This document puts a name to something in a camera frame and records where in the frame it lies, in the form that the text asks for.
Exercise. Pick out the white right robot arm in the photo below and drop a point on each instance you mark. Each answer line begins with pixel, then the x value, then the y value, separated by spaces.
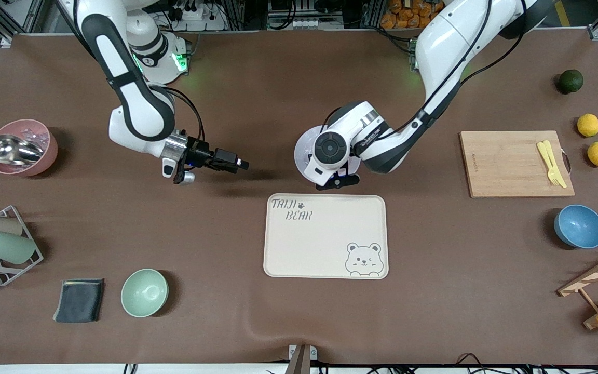
pixel 122 62

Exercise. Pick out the wooden drying rack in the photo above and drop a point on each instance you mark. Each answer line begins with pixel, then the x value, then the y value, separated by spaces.
pixel 597 272

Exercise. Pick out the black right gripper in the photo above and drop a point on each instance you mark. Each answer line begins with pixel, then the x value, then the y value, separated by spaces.
pixel 201 154

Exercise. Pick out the white round plate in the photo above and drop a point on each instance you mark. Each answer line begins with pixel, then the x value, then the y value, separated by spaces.
pixel 303 153

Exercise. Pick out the pink bowl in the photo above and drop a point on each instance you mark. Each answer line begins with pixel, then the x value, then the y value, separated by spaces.
pixel 50 156

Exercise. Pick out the blue bowl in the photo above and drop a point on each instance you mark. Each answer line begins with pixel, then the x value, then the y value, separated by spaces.
pixel 580 226

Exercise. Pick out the wooden cutting board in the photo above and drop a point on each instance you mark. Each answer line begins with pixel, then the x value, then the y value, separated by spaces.
pixel 506 166

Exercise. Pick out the pile of orange objects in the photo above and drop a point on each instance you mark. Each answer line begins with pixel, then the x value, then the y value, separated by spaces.
pixel 403 13

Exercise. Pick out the shiny metal scoop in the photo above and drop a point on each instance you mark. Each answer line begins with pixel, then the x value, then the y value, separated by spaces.
pixel 11 149

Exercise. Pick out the folded dark grey cloth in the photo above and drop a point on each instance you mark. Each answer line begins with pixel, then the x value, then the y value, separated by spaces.
pixel 78 301

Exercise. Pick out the white power strip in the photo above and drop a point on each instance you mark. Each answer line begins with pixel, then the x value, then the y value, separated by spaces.
pixel 195 11

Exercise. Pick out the metal table edge bracket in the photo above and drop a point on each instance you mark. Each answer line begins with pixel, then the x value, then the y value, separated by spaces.
pixel 301 358

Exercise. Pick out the cream bear print tray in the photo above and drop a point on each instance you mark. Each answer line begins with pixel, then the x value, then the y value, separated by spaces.
pixel 320 244

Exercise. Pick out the dark green round fruit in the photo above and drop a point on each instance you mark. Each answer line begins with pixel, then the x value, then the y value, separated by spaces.
pixel 570 81

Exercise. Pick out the yellow plastic fork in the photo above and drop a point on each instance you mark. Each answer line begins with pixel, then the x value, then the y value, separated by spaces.
pixel 555 171

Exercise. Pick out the clear ice cubes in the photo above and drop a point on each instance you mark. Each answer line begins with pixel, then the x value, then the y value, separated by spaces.
pixel 39 136

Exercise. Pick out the green plastic cup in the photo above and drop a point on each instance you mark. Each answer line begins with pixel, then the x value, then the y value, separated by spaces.
pixel 8 247

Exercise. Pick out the mint green bowl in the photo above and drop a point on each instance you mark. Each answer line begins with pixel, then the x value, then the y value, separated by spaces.
pixel 144 292

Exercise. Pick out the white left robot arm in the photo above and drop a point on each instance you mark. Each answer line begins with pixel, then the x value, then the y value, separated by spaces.
pixel 449 47

